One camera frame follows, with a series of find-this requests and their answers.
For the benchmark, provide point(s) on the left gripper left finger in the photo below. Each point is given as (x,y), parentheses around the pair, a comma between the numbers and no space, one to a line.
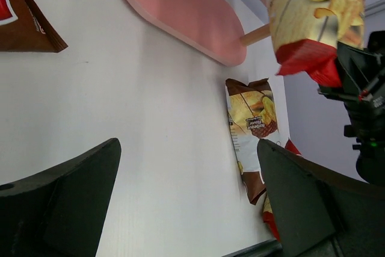
(60,211)

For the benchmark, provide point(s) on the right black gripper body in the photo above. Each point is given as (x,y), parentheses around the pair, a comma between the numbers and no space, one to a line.
(362,92)

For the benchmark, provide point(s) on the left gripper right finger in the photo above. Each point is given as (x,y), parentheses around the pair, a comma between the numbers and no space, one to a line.
(319,212)

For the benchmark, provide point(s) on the red chips bag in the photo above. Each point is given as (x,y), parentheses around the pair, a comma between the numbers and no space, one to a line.
(305,34)
(267,212)

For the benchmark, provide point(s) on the brown chips bag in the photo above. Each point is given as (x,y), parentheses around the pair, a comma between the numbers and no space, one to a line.
(24,28)
(252,117)

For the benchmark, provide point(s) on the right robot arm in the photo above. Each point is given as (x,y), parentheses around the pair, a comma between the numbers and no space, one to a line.
(370,162)

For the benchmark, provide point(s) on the pink three-tier shelf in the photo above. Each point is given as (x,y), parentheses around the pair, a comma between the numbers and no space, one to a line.
(210,26)

